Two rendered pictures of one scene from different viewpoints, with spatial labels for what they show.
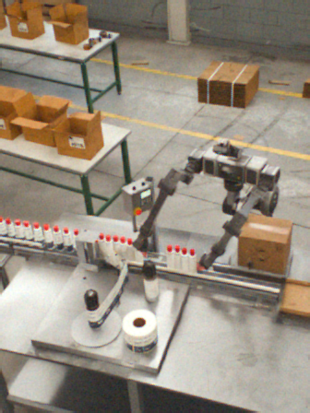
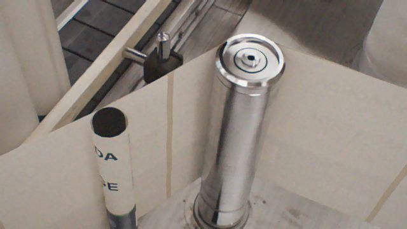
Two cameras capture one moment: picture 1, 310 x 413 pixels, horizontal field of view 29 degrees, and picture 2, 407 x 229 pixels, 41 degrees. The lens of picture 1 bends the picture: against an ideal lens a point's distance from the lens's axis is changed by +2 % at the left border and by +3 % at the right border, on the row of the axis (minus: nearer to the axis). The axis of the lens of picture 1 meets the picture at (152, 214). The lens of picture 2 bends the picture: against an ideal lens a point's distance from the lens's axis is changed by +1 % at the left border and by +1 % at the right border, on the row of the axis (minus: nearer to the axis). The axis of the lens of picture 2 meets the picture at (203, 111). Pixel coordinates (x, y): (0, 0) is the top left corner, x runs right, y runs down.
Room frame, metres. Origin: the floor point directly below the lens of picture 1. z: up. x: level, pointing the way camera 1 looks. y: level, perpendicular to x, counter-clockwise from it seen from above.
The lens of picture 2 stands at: (2.85, 0.40, 1.28)
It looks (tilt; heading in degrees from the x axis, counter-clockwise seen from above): 54 degrees down; 270
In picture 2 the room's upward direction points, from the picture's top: 6 degrees clockwise
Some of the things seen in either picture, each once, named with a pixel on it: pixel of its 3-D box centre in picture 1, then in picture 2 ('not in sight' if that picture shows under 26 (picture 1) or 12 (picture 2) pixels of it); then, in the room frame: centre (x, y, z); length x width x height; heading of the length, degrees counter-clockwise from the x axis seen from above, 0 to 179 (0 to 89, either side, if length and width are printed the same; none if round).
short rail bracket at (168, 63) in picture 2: not in sight; (164, 78); (2.89, 0.09, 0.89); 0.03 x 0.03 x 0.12; 68
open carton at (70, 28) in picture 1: (68, 25); not in sight; (7.28, 0.79, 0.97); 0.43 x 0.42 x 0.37; 143
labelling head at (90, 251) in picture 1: (90, 250); not in sight; (3.03, 0.44, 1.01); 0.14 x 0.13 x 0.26; 68
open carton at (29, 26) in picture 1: (24, 20); not in sight; (7.56, 1.36, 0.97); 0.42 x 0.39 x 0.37; 144
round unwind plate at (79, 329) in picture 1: (96, 326); not in sight; (2.46, 0.40, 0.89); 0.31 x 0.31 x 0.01
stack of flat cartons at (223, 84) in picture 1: (228, 84); not in sight; (6.97, -1.12, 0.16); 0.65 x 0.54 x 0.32; 61
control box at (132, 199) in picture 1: (137, 197); not in sight; (3.07, 0.08, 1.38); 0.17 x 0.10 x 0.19; 123
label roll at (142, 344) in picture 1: (140, 331); not in sight; (2.33, 0.13, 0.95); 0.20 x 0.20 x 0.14
